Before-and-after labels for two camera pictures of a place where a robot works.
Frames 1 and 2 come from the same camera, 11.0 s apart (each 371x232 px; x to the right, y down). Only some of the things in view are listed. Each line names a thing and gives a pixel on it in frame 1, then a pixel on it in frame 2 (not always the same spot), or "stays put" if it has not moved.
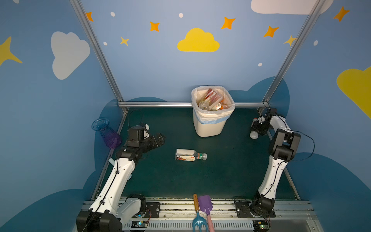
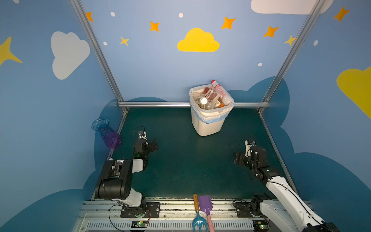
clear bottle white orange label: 189,155 to 200,98
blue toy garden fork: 198,220 stays put
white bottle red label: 253,134 to 226,99
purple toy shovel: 206,205 stays put
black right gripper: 256,126 to 242,159
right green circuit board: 260,225 stays put
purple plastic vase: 111,139 stays put
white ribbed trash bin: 208,129 stays put
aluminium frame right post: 293,50 stays put
